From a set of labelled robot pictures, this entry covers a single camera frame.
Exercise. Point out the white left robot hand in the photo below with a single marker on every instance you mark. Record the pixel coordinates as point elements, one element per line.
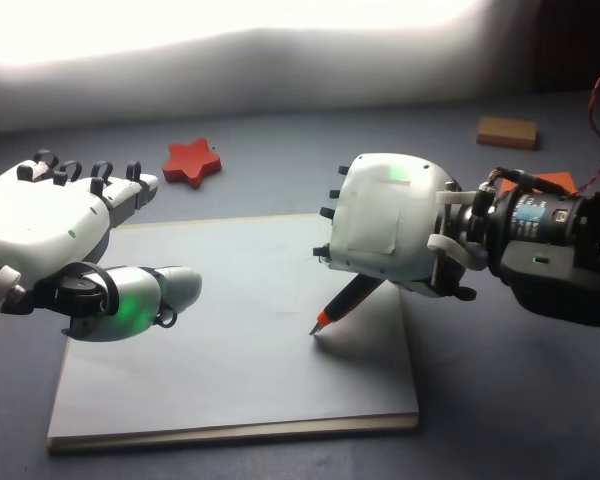
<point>40,215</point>

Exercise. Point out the tan wooden block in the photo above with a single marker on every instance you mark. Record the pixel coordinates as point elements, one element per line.
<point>506,131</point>

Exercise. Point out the wooden cutting board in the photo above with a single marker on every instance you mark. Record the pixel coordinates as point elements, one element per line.
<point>230,434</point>

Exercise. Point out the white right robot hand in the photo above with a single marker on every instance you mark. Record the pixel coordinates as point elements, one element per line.
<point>380,215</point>

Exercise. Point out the grey table cloth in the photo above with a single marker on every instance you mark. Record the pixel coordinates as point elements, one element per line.
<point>480,400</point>

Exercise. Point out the red star block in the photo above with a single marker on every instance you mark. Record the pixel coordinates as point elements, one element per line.
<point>190,162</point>

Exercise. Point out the orange square block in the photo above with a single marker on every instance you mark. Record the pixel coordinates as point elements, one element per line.
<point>555,180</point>

